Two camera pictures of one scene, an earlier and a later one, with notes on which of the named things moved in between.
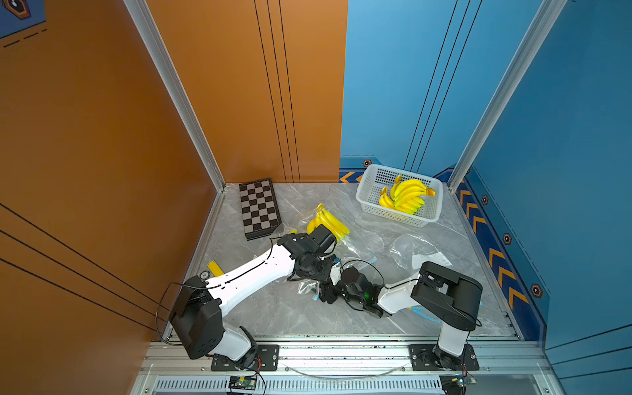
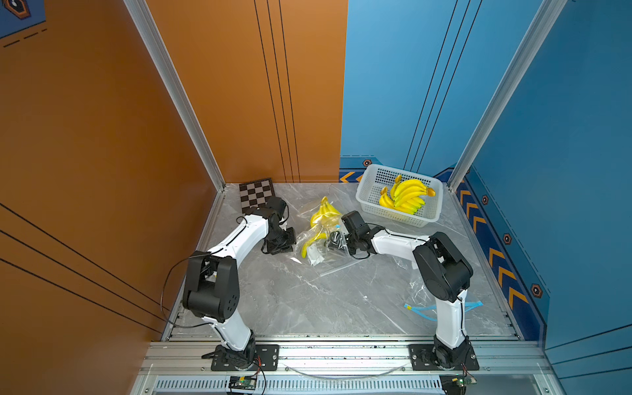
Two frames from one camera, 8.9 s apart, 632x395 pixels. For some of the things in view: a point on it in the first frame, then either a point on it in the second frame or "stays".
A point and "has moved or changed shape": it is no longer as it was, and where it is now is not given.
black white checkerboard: [259, 206] stays
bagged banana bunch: [324, 218] has moved or changed shape
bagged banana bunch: [409, 196] stays
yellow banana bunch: [393, 188] stays
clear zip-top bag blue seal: [425, 313] stays
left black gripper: [326, 274] to [289, 246]
